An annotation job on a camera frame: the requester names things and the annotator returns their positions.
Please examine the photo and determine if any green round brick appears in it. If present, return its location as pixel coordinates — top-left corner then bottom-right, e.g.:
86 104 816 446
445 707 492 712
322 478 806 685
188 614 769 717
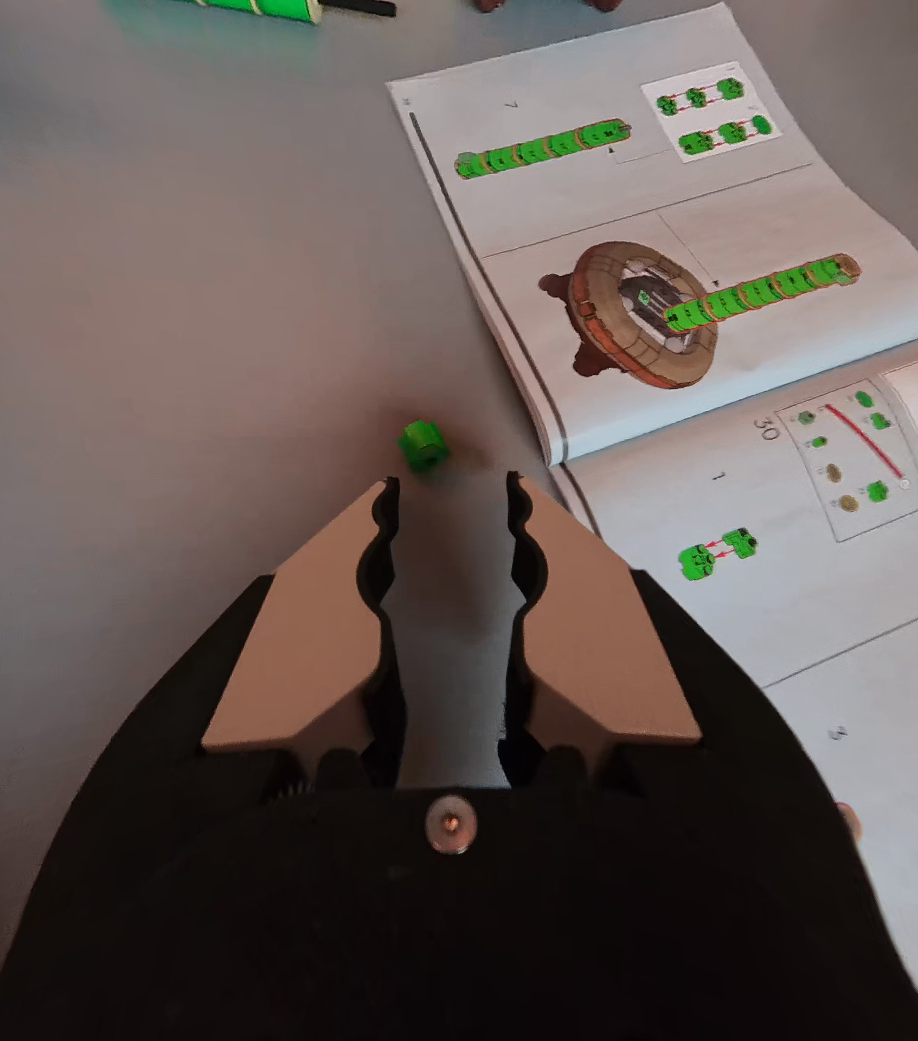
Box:
396 419 450 474

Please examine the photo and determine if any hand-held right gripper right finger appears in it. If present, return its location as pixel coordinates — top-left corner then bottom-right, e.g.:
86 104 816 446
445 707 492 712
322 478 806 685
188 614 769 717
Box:
498 470 704 788

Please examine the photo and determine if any green brick bamboo stalk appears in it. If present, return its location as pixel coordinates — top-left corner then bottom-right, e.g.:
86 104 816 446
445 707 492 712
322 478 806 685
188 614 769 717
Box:
174 0 396 27

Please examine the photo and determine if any grey desk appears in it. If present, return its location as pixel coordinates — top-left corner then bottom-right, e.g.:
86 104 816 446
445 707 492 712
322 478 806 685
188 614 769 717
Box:
0 0 918 1041

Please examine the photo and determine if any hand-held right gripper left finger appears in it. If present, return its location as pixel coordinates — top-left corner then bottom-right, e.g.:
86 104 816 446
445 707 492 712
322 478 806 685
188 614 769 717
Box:
200 477 409 786

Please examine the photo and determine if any building instruction booklet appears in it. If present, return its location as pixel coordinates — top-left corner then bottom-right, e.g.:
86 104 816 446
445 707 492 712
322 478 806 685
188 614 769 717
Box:
386 2 918 993

